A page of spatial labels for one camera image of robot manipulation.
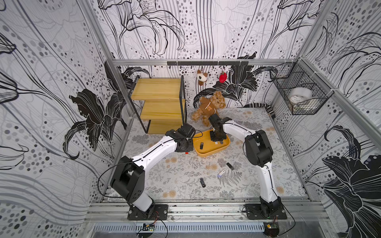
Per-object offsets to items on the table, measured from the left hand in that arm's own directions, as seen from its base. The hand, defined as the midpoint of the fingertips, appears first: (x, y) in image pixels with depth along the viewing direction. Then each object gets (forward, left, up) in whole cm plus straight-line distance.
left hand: (188, 149), depth 86 cm
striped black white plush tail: (+46, -57, -6) cm, 73 cm away
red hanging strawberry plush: (+41, -20, +22) cm, 51 cm away
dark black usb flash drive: (-6, -26, -8) cm, 28 cm away
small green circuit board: (-37, +18, -12) cm, 43 cm away
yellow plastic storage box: (+8, -10, -10) cm, 16 cm away
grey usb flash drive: (+11, -22, -8) cm, 26 cm away
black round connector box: (-36, -42, -10) cm, 56 cm away
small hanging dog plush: (+40, -7, +23) cm, 46 cm away
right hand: (+16, -19, -10) cm, 27 cm away
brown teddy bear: (+36, -13, 0) cm, 38 cm away
